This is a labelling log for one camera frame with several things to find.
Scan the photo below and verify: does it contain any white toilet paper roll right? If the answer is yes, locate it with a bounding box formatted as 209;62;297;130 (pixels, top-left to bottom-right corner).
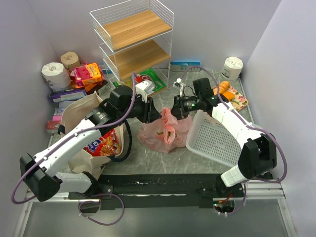
221;57;243;81

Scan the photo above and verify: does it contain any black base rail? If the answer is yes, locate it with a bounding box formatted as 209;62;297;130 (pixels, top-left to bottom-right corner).
68;174;244;210

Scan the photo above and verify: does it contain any pink plastic grocery bag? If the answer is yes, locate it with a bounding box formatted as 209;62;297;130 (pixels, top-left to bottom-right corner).
137;107;192;153

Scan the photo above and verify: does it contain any brown toilet paper roll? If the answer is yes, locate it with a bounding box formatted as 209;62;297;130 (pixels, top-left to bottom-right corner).
60;51;80;72

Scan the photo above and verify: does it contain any white plastic basket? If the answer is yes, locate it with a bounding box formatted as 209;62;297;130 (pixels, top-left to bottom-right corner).
186;110;241;167

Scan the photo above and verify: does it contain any green white Chubo bag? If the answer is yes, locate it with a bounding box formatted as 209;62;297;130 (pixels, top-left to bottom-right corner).
136;68;166;95

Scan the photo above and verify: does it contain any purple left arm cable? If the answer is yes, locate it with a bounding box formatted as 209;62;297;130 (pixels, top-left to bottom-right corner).
11;72;138;205

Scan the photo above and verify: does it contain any purple box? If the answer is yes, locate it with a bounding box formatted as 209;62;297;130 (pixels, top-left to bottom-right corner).
49;88;87;103

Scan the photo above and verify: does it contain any white RIO box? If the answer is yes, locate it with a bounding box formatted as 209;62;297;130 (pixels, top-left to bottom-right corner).
97;83;111;96

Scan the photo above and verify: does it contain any white wire shelf rack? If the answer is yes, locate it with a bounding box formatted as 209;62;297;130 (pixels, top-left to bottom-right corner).
89;0;174;84

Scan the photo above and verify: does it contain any white toilet paper roll left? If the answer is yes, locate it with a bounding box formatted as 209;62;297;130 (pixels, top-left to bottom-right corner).
41;62;71;89

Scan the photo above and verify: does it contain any white toilet paper roll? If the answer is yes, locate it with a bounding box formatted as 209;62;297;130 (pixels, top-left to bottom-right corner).
41;62;71;89
221;57;243;81

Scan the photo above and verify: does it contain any croissant bread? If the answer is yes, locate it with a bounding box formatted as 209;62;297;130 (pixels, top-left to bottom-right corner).
213;81;230;95

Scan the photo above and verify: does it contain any red pink box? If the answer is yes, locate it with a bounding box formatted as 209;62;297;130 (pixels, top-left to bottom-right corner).
46;115;62;133

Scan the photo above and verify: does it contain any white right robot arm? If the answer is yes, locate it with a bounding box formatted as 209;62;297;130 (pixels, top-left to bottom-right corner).
171;78;277;193

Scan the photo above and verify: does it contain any orange carrot piece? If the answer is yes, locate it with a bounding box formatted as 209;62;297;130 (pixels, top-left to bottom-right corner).
223;91;235;101

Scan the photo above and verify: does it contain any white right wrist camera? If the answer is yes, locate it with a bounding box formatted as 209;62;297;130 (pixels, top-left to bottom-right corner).
173;78;186;97

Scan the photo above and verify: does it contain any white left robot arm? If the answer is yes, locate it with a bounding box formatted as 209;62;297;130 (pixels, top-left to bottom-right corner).
20;85;161;201

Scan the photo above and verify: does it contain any pink orange snack box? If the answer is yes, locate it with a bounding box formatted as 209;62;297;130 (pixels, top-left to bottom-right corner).
72;63;103;87

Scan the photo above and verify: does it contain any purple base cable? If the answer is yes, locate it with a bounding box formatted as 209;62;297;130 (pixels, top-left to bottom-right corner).
78;192;125;226

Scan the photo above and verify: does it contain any blue white tissue box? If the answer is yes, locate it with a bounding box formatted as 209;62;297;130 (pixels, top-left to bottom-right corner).
170;61;201;72

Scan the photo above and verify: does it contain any red yellow snack bag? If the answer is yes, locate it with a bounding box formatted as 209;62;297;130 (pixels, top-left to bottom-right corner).
84;129;121;157

